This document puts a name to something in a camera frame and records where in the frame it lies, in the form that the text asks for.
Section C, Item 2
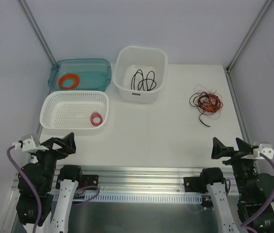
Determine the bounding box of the black cable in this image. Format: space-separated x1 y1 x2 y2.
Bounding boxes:
189 91 212 128
131 69 157 92

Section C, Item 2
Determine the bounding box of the orange cable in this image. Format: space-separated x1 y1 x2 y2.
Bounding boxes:
197 91 224 120
58 73 81 90

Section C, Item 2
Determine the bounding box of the thin red wire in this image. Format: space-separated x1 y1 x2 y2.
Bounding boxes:
195 83 218 98

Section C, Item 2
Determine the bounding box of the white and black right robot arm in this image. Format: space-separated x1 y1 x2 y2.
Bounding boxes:
199 137 274 233

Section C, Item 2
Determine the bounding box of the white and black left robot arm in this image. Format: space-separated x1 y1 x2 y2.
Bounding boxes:
16 133 84 233

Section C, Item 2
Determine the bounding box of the white perforated plastic basket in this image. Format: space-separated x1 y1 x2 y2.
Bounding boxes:
39 90 109 135

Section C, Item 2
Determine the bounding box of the teal transparent plastic bin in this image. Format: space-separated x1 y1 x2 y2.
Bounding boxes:
48 58 112 92

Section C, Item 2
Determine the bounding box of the white deep plastic tub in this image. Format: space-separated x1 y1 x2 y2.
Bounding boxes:
112 46 168 103

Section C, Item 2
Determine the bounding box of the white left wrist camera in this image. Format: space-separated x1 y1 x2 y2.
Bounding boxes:
12 133 48 153

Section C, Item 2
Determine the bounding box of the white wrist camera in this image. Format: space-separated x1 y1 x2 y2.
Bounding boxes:
253 142 274 160
12 133 48 153

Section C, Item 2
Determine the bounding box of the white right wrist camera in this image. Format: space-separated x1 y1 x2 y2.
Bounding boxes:
253 142 274 160

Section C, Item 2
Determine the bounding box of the coiled pink cable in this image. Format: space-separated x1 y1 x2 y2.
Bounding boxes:
90 111 104 126

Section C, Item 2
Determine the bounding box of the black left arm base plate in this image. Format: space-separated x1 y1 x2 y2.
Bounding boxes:
55 174 99 190

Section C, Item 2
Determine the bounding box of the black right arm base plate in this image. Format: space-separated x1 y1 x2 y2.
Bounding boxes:
183 177 208 194

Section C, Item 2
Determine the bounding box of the aluminium mounting rail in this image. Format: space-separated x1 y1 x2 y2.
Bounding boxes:
10 166 236 195

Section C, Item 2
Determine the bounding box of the coiled orange cable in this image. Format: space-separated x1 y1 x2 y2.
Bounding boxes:
58 73 81 90

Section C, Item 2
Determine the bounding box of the white slotted cable duct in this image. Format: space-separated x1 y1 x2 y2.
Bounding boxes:
91 192 202 204

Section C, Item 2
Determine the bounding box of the black cable in tub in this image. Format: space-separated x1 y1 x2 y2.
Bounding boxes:
131 69 157 92

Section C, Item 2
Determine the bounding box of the left aluminium frame post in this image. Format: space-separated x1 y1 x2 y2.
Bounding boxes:
17 0 56 65

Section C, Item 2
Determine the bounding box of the aluminium frame post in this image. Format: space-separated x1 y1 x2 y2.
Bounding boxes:
17 0 56 65
226 0 274 74

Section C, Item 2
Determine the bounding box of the right aluminium frame post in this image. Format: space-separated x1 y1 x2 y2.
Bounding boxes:
226 0 274 74

